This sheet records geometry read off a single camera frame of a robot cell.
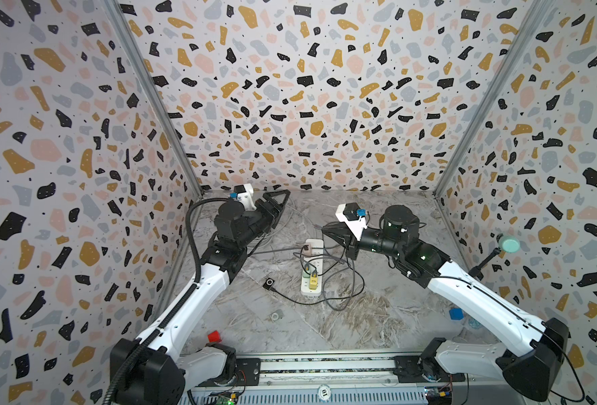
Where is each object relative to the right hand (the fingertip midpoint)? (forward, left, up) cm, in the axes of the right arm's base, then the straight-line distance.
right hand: (330, 228), depth 65 cm
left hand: (+9, +10, +2) cm, 14 cm away
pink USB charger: (+10, +7, -27) cm, 30 cm away
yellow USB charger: (-1, +5, -28) cm, 29 cm away
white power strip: (+3, +4, -22) cm, 23 cm away
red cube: (-18, +36, -33) cm, 52 cm away
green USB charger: (+2, +7, -26) cm, 27 cm away
